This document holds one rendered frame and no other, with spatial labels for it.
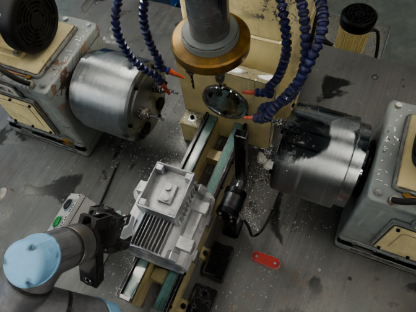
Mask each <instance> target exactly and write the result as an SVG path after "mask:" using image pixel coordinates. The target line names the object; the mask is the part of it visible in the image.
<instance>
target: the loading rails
mask: <svg viewBox="0 0 416 312"><path fill-rule="evenodd" d="M236 128H238V129H241V130H244V131H247V124H246V123H244V124H240V123H236V122H235V124H234V126H233V129H232V131H231V133H230V135H229V137H228V140H227V142H226V144H225V147H224V148H223V151H222V152H221V151H219V150H215V149H214V147H215V145H216V143H217V141H218V139H219V136H220V132H219V119H218V117H217V116H213V115H209V112H206V113H205V115H204V117H203V119H202V121H201V123H200V125H199V127H198V129H197V131H196V133H195V135H194V137H193V139H192V141H191V143H190V145H189V147H188V149H187V151H186V153H185V155H184V157H183V159H182V161H181V163H180V166H179V168H180V169H183V170H186V171H190V172H193V173H195V175H196V182H197V184H198V182H199V180H200V177H201V175H202V173H203V171H204V169H205V167H206V165H207V163H208V164H211V165H214V166H215V168H214V171H213V173H212V176H211V178H210V180H209V182H208V184H207V186H206V188H207V192H208V193H210V194H212V196H213V197H214V199H215V205H214V208H213V209H212V212H211V215H212V217H213V221H212V224H211V226H210V229H208V228H205V230H204V233H203V234H202V237H201V240H200V242H199V244H198V247H197V250H198V251H199V256H198V259H199V260H201V261H204V262H206V261H207V258H208V256H209V253H210V251H211V249H210V248H208V247H205V246H204V245H205V243H206V240H207V237H208V236H209V233H210V230H211V228H212V226H213V224H214V221H215V218H216V216H217V214H216V212H215V211H216V210H217V207H218V205H220V202H221V200H222V198H223V195H224V191H225V188H226V186H228V185H230V183H231V181H232V178H233V175H234V174H235V159H234V142H233V134H234V132H235V130H236ZM198 259H197V261H198ZM197 261H196V263H195V264H194V263H191V265H190V267H189V269H188V272H187V273H185V272H184V274H179V273H177V272H175V271H173V270H169V271H167V270H165V269H162V268H161V267H159V266H158V265H155V264H153V263H151V262H148V261H146V260H144V259H142V258H138V257H136V256H135V257H134V259H133V260H132V263H131V265H130V266H129V269H128V271H127V273H126V275H125V276H124V279H123V281H122V283H121V285H120V286H119V289H118V291H117V292H116V296H117V297H119V298H121V299H122V300H124V301H126V302H128V303H130V304H132V305H134V306H136V307H139V308H140V307H141V305H142V303H143V301H144V299H145V296H146V295H147V292H148V291H149V288H150V286H151V284H152V281H153V282H155V283H157V284H160V285H162V287H161V289H160V291H159V293H158V296H157V298H156V300H155V303H154V305H153V307H151V308H150V312H186V309H187V307H188V305H189V302H190V301H189V300H186V299H184V298H183V295H184V292H185V290H186V287H187V286H188V283H189V280H190V278H191V276H192V274H193V271H194V268H195V267H196V264H197Z"/></svg>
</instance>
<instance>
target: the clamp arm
mask: <svg viewBox="0 0 416 312"><path fill-rule="evenodd" d="M248 138H249V132H248V131H244V130H241V129H238V128H236V130H235V132H234V134H233V142H234V159H235V183H236V182H237V183H240V181H241V183H240V184H241V185H243V186H246V184H247V181H248Z"/></svg>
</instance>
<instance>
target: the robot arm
mask: <svg viewBox="0 0 416 312"><path fill-rule="evenodd" d="M95 207H100V208H98V209H97V208H95ZM94 211H95V213H93V212H94ZM124 218H127V219H126V223H125V220H124ZM133 225H134V216H132V217H131V214H129V215H125V216H122V215H121V211H120V210H118V211H116V212H115V211H114V208H111V207H108V206H106V207H104V204H99V205H95V206H90V209H89V213H88V214H86V213H81V214H80V217H79V221H78V223H74V224H71V225H67V226H64V227H60V228H56V229H54V230H50V231H47V232H43V233H35V234H32V235H29V236H27V237H25V238H24V239H21V240H19V241H16V242H15V243H13V244H12V245H10V247H9V248H8V249H7V251H6V253H5V255H4V264H3V269H4V273H5V275H6V277H5V278H4V280H3V282H2V284H1V285H0V312H121V310H120V308H119V306H118V305H117V304H116V303H113V302H111V301H107V300H105V299H103V298H101V297H92V296H89V295H84V294H81V293H77V292H72V291H70V290H65V289H62V288H58V287H54V285H55V283H56V282H57V280H58V279H59V277H60V276H61V274H62V273H64V272H66V271H68V270H70V269H72V268H74V267H77V266H79V274H80V281H82V282H83V283H85V284H86V285H89V286H92V287H94V288H97V287H98V286H99V285H100V284H101V283H102V282H103V280H104V268H103V253H107V254H112V253H117V252H118V251H119V252H122V251H123V250H126V249H128V248H129V246H130V244H131V239H132V235H133V229H132V228H133Z"/></svg>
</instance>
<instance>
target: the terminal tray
mask: <svg viewBox="0 0 416 312"><path fill-rule="evenodd" d="M159 165H161V166H162V167H161V168H158V166H159ZM188 174H189V175H190V177H189V178H188V177H187V175H188ZM196 188H197V182H196V175H195V173H193V172H190V171H186V170H183V169H180V168H177V167H173V166H171V165H167V164H165V163H162V162H157V163H156V165H155V167H154V169H153V171H152V173H151V175H150V177H149V179H148V181H147V183H146V185H145V187H144V189H143V191H142V193H141V195H140V197H139V199H138V201H137V203H136V206H137V207H138V208H139V210H140V211H141V212H142V214H144V213H146V214H149V215H151V214H152V215H153V216H156V218H157V217H159V218H162V219H163V220H166V221H170V223H172V222H173V224H174V225H176V226H177V227H180V225H182V222H181V221H184V216H186V212H187V211H188V207H190V204H189V203H192V200H191V198H194V195H193V194H195V193H196V191H195V189H196ZM141 200H144V203H141ZM171 210H173V211H174V213H173V214H171V213H170V211H171Z"/></svg>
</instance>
